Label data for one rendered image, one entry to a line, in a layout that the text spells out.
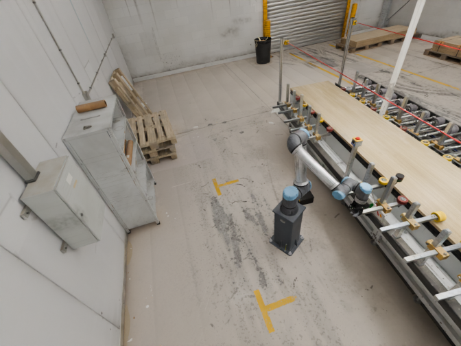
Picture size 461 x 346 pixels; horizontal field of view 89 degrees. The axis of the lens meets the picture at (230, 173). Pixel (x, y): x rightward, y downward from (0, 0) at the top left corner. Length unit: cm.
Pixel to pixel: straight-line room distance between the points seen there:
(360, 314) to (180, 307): 177
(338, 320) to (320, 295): 25
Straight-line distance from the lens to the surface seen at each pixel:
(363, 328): 282
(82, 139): 267
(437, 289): 238
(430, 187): 277
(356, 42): 946
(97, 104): 305
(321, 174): 201
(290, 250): 296
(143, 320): 294
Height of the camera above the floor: 258
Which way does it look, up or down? 41 degrees down
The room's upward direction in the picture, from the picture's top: 8 degrees counter-clockwise
